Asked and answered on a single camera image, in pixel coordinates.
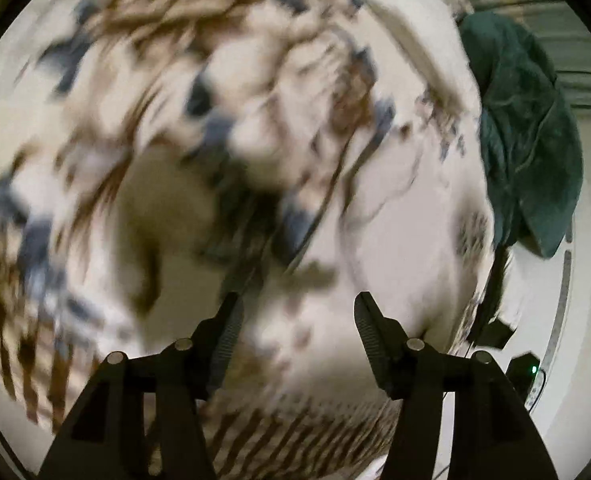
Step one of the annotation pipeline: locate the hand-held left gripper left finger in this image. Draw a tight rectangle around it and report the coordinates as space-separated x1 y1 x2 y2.
38 291 245 480

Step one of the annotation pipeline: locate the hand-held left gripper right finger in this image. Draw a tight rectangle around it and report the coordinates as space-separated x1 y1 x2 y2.
354 291 559 480

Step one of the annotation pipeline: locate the black device with green light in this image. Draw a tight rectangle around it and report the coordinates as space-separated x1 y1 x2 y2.
505 353 543 408

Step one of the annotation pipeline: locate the cream patterned blanket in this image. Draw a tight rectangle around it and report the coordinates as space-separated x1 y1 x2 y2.
0 0 499 478

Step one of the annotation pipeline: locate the dark green cloth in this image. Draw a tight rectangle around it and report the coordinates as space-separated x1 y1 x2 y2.
458 11 584 257

